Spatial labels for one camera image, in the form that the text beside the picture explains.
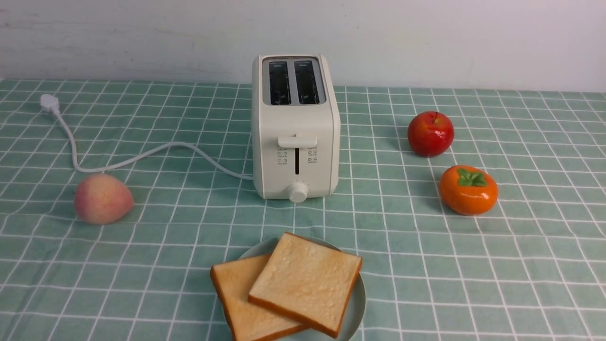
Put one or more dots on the toast slice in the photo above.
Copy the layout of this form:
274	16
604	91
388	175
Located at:
308	281
248	322

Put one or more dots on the white two-slot toaster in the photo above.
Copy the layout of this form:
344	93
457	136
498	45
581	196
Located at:
295	127

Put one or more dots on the red apple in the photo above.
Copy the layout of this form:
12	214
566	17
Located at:
430	133

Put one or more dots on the light blue round plate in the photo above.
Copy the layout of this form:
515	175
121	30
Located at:
354	313

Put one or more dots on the orange persimmon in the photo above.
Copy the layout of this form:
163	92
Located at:
468	190

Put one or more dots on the green checkered tablecloth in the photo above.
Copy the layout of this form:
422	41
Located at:
531	269

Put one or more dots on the pink peach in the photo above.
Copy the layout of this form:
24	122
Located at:
101	199

